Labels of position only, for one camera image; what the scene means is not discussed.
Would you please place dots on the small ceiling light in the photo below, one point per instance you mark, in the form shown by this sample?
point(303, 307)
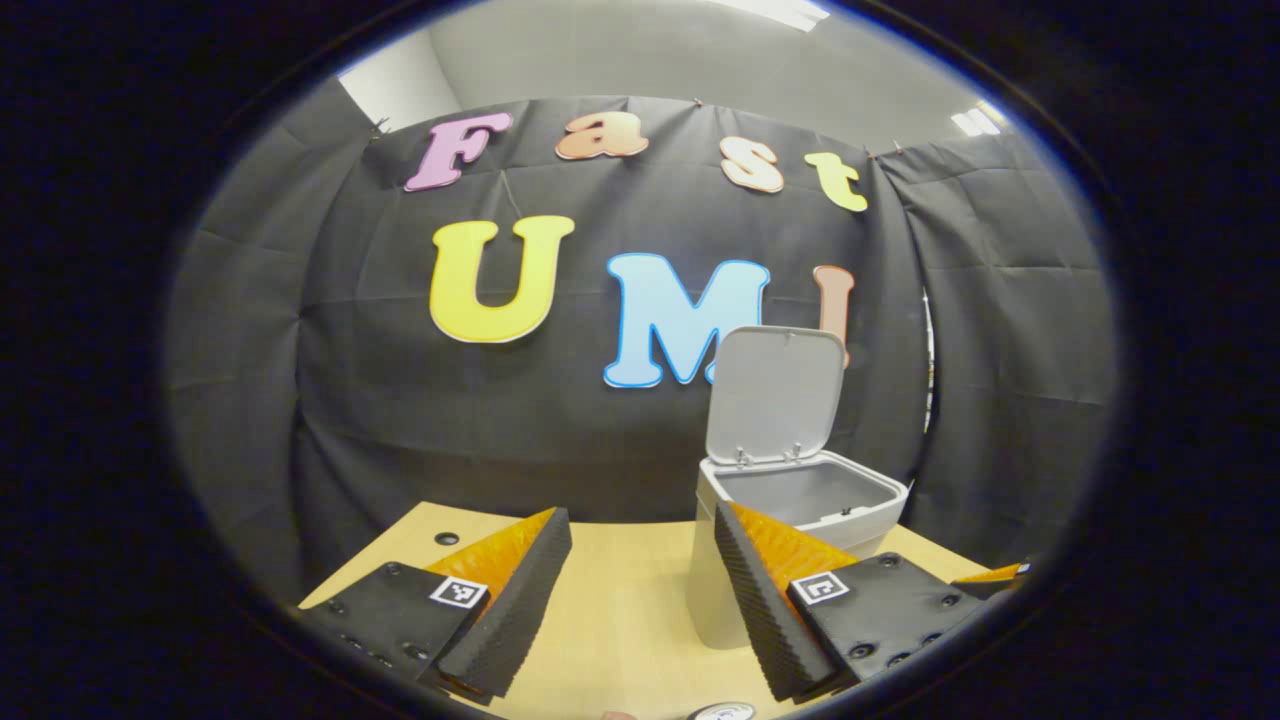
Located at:
point(980, 120)

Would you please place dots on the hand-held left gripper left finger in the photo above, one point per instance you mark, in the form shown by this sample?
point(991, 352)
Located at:
point(520, 610)

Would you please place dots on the white desktop garbage bin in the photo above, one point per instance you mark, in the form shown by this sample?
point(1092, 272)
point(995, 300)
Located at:
point(775, 400)

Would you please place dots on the wooden desktop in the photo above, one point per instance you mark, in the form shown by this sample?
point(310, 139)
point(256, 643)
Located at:
point(620, 600)

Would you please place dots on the black backdrop cloth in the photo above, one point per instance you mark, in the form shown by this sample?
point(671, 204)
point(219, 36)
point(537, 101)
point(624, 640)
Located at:
point(330, 400)

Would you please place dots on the large ceiling light panel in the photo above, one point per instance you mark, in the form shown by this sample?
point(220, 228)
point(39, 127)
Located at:
point(780, 10)

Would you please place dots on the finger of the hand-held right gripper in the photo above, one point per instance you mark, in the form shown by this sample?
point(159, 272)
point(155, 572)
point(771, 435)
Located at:
point(990, 576)

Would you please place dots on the blue pop can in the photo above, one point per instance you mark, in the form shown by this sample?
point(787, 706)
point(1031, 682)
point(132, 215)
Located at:
point(722, 712)

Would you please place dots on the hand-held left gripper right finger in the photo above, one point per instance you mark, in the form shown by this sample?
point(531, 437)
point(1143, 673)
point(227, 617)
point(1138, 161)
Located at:
point(765, 610)

